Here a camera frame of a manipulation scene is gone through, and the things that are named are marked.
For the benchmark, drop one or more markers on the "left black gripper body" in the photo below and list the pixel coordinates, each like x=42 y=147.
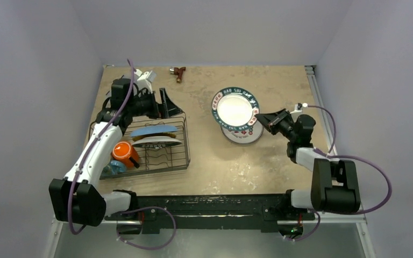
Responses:
x=146 y=105

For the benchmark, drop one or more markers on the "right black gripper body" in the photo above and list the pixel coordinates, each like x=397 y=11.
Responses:
x=280 y=120

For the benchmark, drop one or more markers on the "light blue plate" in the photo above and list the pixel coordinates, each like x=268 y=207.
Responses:
x=153 y=129

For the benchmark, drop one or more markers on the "green red lettered plate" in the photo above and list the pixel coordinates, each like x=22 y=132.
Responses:
x=235 y=108

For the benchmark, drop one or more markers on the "green rim white plate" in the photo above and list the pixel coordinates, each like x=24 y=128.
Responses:
x=157 y=142

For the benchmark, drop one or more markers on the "orange mug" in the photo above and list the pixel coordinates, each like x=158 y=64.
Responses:
x=125 y=153

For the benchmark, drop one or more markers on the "blue butterfly mug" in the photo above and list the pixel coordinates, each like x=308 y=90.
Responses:
x=113 y=168

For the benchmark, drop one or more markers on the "yellow patterned plate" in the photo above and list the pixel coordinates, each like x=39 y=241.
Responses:
x=167 y=134

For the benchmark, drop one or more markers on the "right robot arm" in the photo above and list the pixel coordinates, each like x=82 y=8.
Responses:
x=334 y=184

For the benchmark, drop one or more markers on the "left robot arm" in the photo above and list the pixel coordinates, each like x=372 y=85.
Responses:
x=74 y=198

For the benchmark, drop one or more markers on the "bottom striped white plate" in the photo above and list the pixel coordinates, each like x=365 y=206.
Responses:
x=245 y=137

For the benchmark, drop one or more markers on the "clear plastic organizer box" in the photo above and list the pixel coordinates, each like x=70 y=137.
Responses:
x=120 y=89

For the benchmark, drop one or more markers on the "brown metal fitting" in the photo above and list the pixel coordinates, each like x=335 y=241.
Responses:
x=178 y=71

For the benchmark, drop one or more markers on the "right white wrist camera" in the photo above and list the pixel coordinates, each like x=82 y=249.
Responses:
x=298 y=109

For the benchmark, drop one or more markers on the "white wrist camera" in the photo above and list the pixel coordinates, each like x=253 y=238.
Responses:
x=143 y=81
x=298 y=109

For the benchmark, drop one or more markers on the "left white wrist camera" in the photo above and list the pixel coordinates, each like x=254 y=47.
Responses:
x=143 y=81

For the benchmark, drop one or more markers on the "black base mount frame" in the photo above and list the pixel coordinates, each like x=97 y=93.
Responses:
x=268 y=213

